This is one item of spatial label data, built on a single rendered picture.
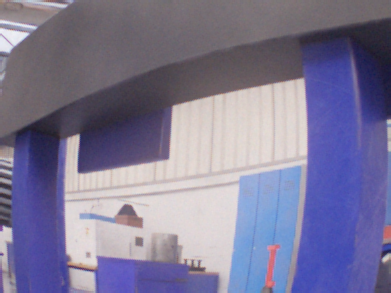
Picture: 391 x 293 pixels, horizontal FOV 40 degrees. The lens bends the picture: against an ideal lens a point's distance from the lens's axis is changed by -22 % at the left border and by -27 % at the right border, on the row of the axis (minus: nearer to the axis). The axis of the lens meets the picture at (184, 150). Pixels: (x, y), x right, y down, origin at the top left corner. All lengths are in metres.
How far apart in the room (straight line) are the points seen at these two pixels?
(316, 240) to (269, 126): 7.00
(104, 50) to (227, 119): 7.41
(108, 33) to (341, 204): 0.29
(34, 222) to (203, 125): 7.61
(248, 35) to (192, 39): 0.06
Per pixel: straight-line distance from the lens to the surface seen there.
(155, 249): 4.54
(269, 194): 6.41
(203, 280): 7.28
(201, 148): 8.18
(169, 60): 0.46
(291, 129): 7.08
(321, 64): 0.37
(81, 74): 0.56
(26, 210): 0.66
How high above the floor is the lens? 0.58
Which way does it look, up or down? 12 degrees up
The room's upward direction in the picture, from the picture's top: 3 degrees clockwise
